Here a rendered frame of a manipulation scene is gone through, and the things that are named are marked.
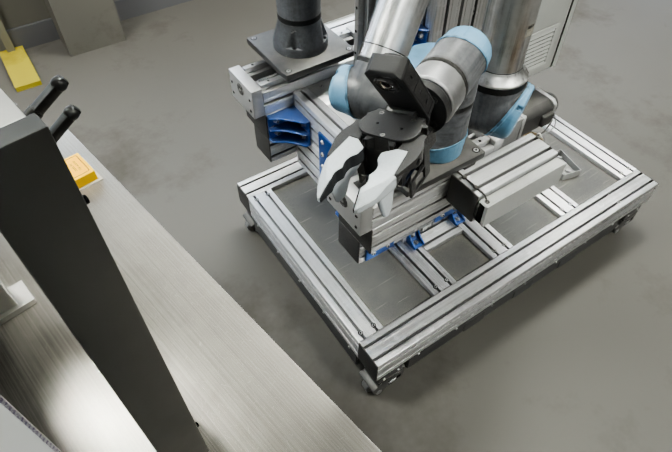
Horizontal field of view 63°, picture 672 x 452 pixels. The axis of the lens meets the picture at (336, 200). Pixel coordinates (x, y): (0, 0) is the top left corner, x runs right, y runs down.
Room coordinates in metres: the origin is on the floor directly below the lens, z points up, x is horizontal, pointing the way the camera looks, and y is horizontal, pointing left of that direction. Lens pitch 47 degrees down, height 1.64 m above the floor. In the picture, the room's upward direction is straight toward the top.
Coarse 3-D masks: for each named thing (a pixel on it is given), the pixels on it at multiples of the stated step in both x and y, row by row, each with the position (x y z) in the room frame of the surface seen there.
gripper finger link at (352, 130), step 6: (348, 126) 0.49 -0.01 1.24; (354, 126) 0.49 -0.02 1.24; (342, 132) 0.48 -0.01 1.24; (348, 132) 0.48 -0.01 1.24; (354, 132) 0.47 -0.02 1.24; (360, 132) 0.47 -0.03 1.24; (336, 138) 0.47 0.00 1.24; (342, 138) 0.47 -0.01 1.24; (360, 138) 0.47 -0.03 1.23; (336, 144) 0.46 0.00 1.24; (330, 150) 0.45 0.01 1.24
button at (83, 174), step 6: (72, 156) 0.77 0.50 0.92; (78, 156) 0.77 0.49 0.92; (66, 162) 0.76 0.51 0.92; (72, 162) 0.76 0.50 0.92; (78, 162) 0.76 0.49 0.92; (84, 162) 0.76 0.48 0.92; (72, 168) 0.74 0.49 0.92; (78, 168) 0.74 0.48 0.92; (84, 168) 0.74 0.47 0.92; (90, 168) 0.74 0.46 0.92; (72, 174) 0.72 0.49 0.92; (78, 174) 0.72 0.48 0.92; (84, 174) 0.72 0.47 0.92; (90, 174) 0.73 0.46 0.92; (78, 180) 0.71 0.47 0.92; (84, 180) 0.72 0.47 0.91; (90, 180) 0.72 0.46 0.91; (78, 186) 0.71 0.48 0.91
